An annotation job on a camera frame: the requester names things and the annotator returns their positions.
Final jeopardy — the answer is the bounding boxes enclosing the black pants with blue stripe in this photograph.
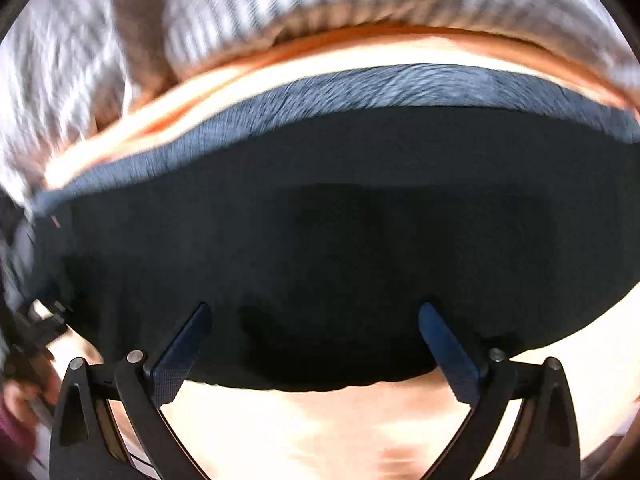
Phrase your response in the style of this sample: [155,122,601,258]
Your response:
[26,65,639,391]

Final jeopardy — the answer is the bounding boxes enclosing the person's hand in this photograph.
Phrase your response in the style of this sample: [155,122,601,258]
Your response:
[2,374,61,430]

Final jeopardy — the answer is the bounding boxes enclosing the peach bed sheet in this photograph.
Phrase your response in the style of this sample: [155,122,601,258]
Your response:
[44,25,639,479]

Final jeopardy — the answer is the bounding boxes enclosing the grey white striped duvet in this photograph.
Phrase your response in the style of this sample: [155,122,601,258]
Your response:
[1,0,639,203]

